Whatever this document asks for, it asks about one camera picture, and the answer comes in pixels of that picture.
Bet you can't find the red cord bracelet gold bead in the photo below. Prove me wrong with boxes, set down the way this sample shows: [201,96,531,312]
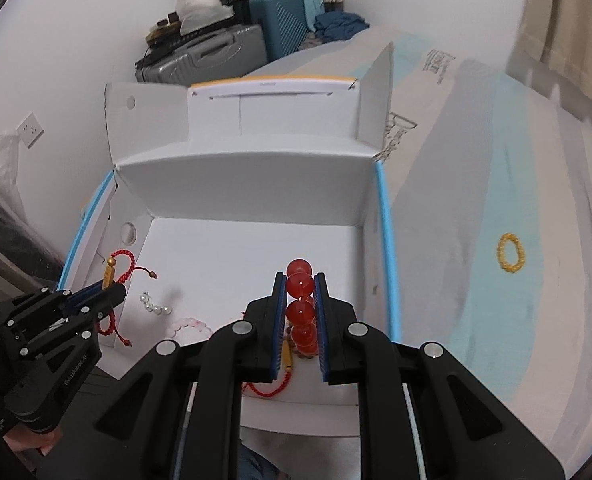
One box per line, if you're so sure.
[95,249,158,348]

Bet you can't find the clear bead bracelet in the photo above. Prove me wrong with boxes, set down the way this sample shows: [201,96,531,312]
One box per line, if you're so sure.
[140,290,173,317]

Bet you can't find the pink white bead bracelet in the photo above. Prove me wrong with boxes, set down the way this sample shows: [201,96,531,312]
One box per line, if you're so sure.
[165,316,215,340]

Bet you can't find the red cord bracelet gold tube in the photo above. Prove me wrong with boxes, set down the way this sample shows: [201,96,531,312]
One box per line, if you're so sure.
[241,339,294,400]

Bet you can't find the yellow bead bracelet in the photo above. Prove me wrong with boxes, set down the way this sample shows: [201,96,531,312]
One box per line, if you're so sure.
[496,232,527,274]

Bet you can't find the person's left hand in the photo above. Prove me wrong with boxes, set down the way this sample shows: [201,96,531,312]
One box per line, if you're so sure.
[3,426,62,455]

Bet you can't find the person's jeans leg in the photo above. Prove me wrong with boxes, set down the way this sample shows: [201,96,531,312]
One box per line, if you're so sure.
[237,443,290,480]

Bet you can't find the blue yellow cardboard box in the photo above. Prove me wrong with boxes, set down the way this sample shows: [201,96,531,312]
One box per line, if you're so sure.
[55,41,408,441]

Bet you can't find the striped bed sheet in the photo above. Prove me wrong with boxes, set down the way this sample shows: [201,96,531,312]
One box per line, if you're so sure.
[264,29,592,474]

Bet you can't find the grey suitcase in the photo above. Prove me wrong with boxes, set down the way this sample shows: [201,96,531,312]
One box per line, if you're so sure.
[136,25,268,87]

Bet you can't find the white plastic bag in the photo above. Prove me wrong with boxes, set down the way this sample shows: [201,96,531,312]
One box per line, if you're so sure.
[175,0,234,36]

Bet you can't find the teal suitcase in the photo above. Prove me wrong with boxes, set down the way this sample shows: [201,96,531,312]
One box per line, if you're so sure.
[241,0,324,62]

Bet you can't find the blue folded clothes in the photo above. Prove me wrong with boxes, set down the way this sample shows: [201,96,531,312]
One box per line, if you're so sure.
[314,11,369,44]

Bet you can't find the beige curtain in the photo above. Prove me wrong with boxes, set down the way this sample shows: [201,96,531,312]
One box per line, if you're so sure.
[506,0,592,127]

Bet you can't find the white wall socket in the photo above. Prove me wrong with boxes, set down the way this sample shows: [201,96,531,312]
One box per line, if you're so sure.
[16,113,44,148]

